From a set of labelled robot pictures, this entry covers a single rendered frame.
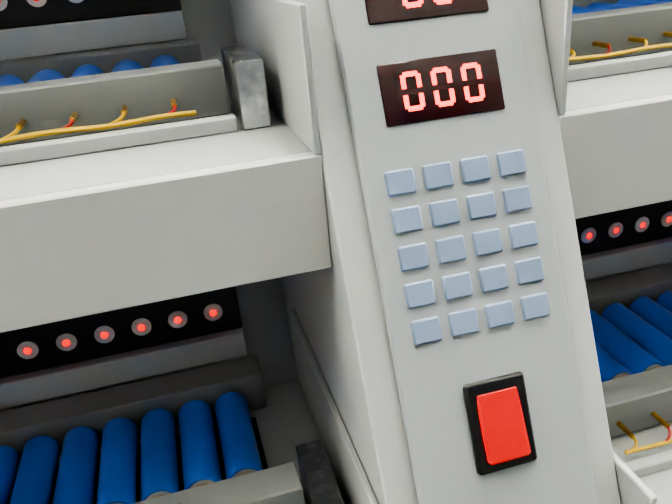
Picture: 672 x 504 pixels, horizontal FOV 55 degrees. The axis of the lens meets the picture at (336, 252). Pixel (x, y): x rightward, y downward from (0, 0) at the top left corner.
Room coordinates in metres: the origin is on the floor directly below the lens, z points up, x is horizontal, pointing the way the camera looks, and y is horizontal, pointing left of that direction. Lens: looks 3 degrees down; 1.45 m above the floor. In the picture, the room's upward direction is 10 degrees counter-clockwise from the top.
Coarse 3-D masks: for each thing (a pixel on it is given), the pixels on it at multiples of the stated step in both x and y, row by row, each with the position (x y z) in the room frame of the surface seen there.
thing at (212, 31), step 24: (192, 0) 0.42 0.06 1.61; (216, 0) 0.42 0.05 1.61; (192, 24) 0.42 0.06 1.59; (216, 24) 0.42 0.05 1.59; (216, 48) 0.42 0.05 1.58; (240, 288) 0.42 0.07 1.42; (264, 288) 0.42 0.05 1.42; (240, 312) 0.42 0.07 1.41; (264, 312) 0.42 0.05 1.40; (264, 336) 0.42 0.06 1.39; (288, 336) 0.43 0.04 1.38; (264, 360) 0.42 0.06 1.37; (288, 360) 0.43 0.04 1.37; (120, 384) 0.40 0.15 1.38; (264, 384) 0.42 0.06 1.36
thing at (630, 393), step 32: (576, 224) 0.42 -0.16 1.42; (608, 224) 0.43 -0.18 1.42; (640, 224) 0.43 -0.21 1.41; (608, 256) 0.43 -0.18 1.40; (640, 256) 0.44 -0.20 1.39; (608, 288) 0.42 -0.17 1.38; (640, 288) 0.42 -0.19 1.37; (608, 320) 0.41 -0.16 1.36; (640, 320) 0.39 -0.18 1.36; (608, 352) 0.38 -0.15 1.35; (640, 352) 0.36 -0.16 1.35; (608, 384) 0.33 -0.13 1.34; (640, 384) 0.33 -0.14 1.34; (608, 416) 0.32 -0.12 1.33; (640, 416) 0.33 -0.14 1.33; (640, 448) 0.31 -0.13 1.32; (640, 480) 0.24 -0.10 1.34
